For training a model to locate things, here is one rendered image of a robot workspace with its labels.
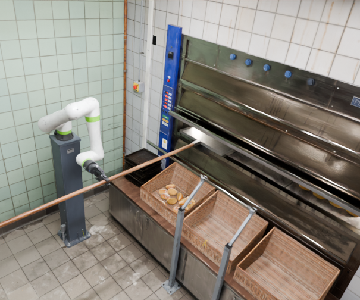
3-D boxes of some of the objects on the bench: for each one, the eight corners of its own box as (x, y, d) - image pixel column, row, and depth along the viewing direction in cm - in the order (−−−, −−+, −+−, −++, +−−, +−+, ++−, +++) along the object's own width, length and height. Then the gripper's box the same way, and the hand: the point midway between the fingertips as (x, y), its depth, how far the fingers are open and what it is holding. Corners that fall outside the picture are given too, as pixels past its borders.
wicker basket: (266, 248, 270) (274, 225, 256) (329, 294, 236) (342, 269, 222) (231, 278, 239) (238, 253, 225) (297, 336, 206) (310, 311, 192)
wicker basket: (174, 181, 341) (177, 159, 327) (213, 208, 308) (218, 186, 294) (138, 198, 310) (140, 175, 296) (178, 231, 277) (181, 207, 263)
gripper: (96, 158, 242) (112, 172, 228) (96, 174, 251) (112, 189, 236) (87, 160, 238) (103, 175, 224) (88, 177, 246) (104, 193, 232)
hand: (106, 180), depth 232 cm, fingers closed on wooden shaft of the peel, 3 cm apart
